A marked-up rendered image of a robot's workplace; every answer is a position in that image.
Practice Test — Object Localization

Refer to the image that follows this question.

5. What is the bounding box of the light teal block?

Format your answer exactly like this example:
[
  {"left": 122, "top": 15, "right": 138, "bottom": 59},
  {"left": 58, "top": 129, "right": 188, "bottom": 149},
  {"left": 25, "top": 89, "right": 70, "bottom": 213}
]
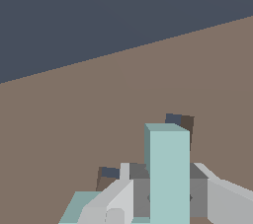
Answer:
[{"left": 58, "top": 122, "right": 192, "bottom": 224}]

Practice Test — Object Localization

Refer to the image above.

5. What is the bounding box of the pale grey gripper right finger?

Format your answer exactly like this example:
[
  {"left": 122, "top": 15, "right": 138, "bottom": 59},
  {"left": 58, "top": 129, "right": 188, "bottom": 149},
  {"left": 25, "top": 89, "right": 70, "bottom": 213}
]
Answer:
[{"left": 189, "top": 162, "right": 253, "bottom": 224}]

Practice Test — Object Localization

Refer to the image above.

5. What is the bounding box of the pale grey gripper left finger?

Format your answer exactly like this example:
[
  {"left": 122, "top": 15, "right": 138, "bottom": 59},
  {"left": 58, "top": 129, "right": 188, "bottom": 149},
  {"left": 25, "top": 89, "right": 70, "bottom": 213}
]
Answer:
[{"left": 77, "top": 162, "right": 151, "bottom": 224}]

